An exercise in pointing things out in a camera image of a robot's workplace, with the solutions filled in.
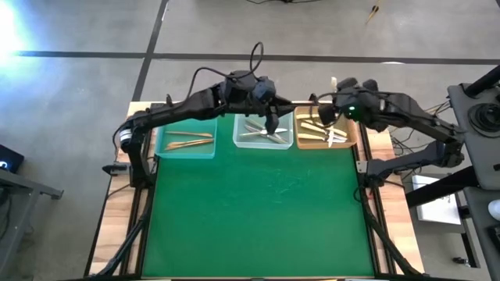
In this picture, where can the clear plastic bin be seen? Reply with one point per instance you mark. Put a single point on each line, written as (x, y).
(250, 145)

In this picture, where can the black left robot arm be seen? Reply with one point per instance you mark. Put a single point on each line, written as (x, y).
(176, 109)

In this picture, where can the black aluminium table frame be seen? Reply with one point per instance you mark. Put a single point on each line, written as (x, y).
(301, 108)

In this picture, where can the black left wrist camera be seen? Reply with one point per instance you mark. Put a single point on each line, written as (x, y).
(265, 89)

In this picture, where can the brown wooden utensil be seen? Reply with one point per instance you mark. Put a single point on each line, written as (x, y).
(176, 148)

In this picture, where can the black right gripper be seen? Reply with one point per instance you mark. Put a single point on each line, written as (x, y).
(347, 103)

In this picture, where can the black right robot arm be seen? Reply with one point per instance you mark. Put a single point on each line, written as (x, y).
(422, 117)

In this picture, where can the green table mat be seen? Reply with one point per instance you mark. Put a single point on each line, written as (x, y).
(254, 214)

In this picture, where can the white flat box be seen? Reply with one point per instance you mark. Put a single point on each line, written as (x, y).
(437, 203)

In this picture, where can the dark grey desk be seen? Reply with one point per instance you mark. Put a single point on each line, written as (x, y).
(23, 187)

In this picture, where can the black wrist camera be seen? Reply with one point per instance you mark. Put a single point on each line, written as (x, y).
(327, 114)
(265, 89)

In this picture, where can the grey side table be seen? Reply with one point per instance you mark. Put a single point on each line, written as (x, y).
(480, 156)

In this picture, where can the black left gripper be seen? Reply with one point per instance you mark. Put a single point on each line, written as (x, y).
(269, 107)

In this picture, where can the black clamp-mounted device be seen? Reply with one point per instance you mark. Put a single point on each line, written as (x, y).
(115, 169)

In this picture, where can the grey metal bracket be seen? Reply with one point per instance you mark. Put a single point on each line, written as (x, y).
(361, 166)

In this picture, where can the black round pole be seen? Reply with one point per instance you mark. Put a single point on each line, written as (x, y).
(484, 81)

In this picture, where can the wooden chopsticks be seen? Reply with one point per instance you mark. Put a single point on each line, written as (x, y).
(195, 142)

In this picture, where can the orange plastic bin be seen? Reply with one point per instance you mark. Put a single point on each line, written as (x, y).
(312, 146)

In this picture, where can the teal plastic bin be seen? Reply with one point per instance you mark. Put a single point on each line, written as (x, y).
(183, 126)

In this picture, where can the silver metal utensil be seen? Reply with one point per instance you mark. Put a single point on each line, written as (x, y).
(281, 130)
(254, 124)
(250, 134)
(279, 139)

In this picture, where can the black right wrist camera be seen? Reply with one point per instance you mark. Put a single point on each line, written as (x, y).
(327, 114)

